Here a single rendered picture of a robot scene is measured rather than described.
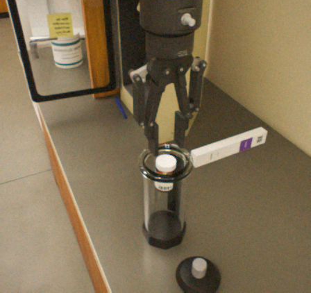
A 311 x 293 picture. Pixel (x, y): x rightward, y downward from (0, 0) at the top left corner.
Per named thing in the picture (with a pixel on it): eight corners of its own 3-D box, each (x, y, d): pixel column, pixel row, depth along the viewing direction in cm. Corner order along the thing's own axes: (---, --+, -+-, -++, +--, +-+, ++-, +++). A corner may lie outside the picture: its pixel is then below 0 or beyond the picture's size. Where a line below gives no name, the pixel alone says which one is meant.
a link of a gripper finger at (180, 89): (165, 59, 56) (172, 55, 56) (178, 110, 63) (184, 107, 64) (176, 68, 53) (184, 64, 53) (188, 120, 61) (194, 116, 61)
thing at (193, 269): (204, 255, 74) (207, 237, 70) (228, 291, 68) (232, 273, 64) (167, 272, 71) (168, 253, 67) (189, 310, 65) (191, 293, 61)
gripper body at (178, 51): (155, 39, 46) (155, 97, 52) (207, 30, 49) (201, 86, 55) (135, 23, 52) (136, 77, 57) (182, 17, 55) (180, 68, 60)
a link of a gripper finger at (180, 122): (175, 111, 63) (178, 110, 63) (173, 140, 67) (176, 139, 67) (182, 119, 60) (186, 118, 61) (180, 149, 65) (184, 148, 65)
